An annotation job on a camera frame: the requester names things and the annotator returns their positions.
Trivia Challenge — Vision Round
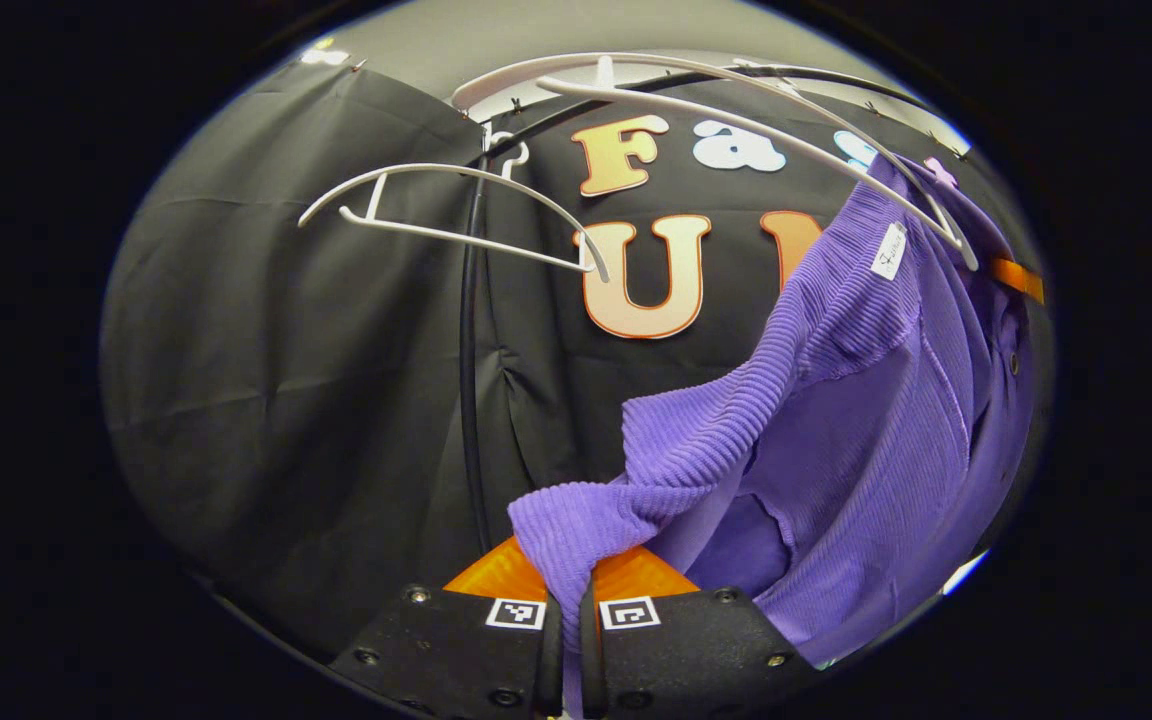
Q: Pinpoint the black backdrop cloth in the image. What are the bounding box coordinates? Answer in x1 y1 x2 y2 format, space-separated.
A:
101 60 1047 661

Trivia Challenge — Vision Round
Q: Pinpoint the white plastic clothes hanger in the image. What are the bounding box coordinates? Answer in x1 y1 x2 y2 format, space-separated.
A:
451 52 979 271
298 163 612 284

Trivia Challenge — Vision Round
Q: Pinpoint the black metal clothes rack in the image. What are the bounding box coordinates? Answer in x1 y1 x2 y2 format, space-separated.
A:
458 62 967 556

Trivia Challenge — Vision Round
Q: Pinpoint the purple corduroy jacket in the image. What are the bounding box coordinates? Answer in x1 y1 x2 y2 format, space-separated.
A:
508 155 1037 720

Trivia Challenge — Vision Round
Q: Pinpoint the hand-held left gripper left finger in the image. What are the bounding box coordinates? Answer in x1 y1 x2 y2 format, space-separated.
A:
329 536 564 720

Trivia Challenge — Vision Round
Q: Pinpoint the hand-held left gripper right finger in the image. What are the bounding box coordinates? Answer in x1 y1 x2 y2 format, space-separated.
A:
579 545 825 720

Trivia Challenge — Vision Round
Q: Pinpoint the white paper sheet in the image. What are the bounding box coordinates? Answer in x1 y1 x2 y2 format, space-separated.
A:
941 548 990 597

